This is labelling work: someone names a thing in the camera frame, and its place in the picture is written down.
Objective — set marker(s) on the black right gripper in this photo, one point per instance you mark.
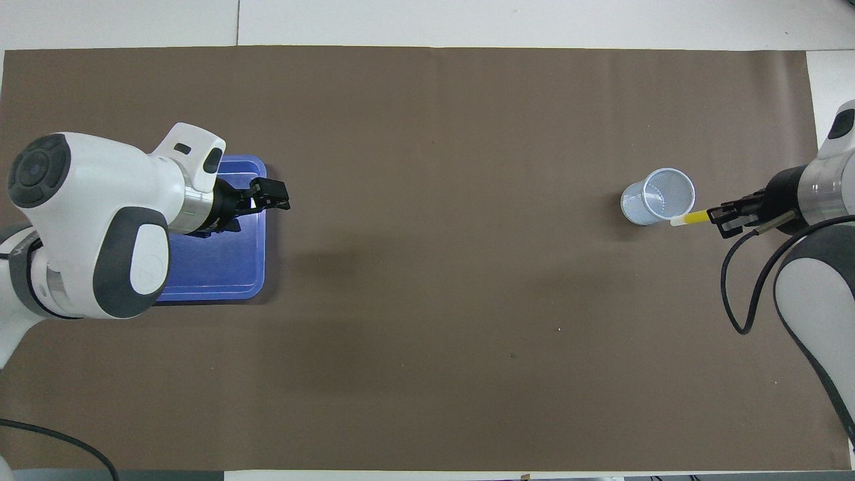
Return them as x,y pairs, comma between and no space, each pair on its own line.
785,200

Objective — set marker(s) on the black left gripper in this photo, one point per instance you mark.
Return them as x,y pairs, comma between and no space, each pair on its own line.
230,207

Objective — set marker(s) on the yellow pen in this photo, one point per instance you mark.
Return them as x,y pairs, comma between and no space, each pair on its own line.
695,217

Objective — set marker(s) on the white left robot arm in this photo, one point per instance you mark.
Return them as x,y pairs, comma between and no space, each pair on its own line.
87,194

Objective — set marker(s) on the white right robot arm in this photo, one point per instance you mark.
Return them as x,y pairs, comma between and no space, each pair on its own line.
821,294

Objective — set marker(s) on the blue plastic tray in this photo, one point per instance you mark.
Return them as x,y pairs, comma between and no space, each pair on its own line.
220,267

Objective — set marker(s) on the light blue mesh pen cup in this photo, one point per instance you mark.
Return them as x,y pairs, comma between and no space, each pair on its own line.
658,190

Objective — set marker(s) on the brown table mat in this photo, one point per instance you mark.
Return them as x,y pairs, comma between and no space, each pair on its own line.
427,334

